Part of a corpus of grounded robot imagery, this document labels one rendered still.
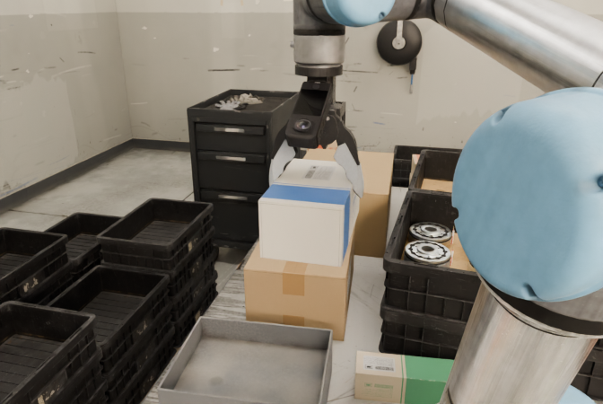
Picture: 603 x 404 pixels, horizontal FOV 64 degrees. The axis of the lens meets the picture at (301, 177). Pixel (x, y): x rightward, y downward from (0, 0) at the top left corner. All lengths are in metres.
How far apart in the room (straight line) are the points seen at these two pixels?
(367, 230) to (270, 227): 0.74
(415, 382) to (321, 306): 0.25
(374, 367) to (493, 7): 0.66
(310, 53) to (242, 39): 3.86
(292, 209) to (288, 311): 0.46
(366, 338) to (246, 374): 0.30
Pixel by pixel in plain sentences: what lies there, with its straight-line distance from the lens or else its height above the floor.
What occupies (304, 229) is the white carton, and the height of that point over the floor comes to 1.10.
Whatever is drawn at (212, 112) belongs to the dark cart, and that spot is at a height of 0.88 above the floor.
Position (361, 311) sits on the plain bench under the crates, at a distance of 1.21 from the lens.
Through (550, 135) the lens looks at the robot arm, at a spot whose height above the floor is 1.33.
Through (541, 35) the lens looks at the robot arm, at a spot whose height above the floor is 1.37.
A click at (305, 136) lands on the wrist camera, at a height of 1.23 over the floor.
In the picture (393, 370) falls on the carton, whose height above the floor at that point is 0.76.
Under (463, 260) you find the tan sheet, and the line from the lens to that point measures 1.20.
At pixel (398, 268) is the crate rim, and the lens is 0.95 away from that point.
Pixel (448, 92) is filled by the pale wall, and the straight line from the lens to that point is 4.32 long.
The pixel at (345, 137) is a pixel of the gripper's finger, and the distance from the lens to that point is 0.72.
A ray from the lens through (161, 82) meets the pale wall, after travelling 4.94.
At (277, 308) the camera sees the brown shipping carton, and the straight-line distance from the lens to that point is 1.09.
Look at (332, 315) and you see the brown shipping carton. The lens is 1.08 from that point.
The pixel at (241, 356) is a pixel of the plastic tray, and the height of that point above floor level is 0.75.
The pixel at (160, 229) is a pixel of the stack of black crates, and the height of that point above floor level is 0.49.
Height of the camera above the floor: 1.39
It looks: 20 degrees down
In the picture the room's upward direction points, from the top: straight up
